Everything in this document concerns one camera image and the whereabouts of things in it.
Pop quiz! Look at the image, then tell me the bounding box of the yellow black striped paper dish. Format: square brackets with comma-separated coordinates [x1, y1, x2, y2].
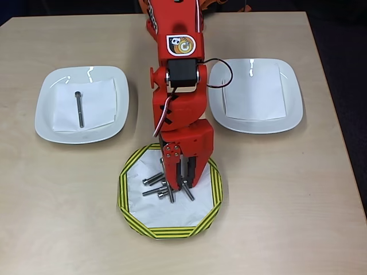
[116, 143, 224, 240]

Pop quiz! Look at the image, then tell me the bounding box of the white paper napkin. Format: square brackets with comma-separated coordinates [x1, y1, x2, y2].
[222, 62, 287, 120]
[52, 77, 118, 133]

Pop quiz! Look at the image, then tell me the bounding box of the white square ceramic plate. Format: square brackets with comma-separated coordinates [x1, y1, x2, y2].
[208, 58, 304, 135]
[34, 65, 130, 144]

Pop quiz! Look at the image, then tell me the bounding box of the dark bag with orange print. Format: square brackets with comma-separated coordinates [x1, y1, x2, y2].
[200, 0, 253, 14]

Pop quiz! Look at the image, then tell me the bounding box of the white red servo cable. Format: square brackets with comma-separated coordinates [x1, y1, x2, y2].
[153, 94, 176, 138]

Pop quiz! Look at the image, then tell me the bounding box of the forearm servo cable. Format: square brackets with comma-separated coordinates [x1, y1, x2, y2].
[194, 0, 204, 33]

